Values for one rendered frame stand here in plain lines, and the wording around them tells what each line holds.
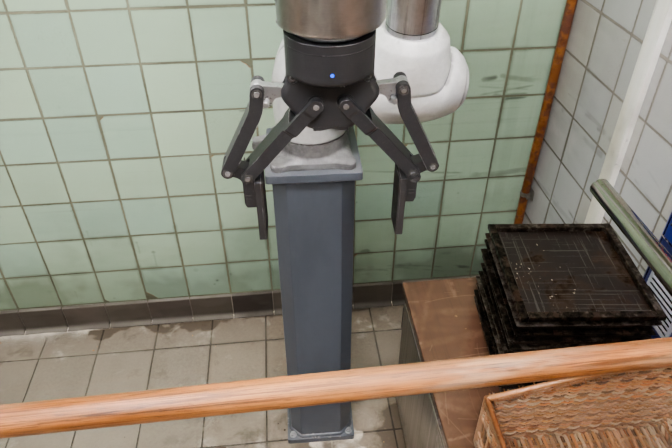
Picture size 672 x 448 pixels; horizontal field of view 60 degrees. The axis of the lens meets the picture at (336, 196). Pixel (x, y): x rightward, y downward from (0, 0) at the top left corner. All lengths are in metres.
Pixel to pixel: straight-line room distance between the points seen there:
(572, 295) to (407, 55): 0.58
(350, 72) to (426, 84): 0.69
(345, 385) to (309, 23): 0.34
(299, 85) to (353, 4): 0.09
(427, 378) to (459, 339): 0.87
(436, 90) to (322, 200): 0.34
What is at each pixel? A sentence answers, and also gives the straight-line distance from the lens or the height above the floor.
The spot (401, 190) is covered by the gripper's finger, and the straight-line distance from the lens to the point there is 0.56.
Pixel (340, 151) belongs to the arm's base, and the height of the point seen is 1.02.
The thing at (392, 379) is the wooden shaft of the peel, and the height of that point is 1.20.
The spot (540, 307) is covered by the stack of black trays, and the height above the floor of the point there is 0.83.
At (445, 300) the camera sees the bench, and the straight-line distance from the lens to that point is 1.54.
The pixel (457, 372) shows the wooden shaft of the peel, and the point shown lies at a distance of 0.60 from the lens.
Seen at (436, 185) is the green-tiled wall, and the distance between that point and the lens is 2.00.
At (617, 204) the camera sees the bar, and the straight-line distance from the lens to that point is 0.93.
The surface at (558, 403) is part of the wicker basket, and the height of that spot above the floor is 0.69.
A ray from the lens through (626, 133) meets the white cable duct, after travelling 1.57.
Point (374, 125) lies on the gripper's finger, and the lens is 0.51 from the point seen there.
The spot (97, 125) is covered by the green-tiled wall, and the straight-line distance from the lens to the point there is 1.86.
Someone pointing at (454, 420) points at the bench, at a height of 0.58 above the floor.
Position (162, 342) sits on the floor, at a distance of 2.27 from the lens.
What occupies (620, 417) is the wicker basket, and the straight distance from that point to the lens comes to 1.37.
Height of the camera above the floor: 1.68
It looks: 36 degrees down
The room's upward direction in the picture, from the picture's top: straight up
